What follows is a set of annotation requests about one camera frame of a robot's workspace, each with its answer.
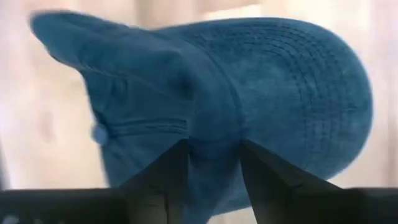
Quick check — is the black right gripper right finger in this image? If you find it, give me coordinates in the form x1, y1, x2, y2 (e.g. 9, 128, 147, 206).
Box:
239, 139, 354, 224

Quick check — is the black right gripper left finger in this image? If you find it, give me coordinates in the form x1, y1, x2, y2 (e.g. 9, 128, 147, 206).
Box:
119, 139, 190, 224

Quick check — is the blue denim cap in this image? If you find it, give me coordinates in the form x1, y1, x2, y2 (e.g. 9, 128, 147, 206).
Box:
29, 9, 374, 224

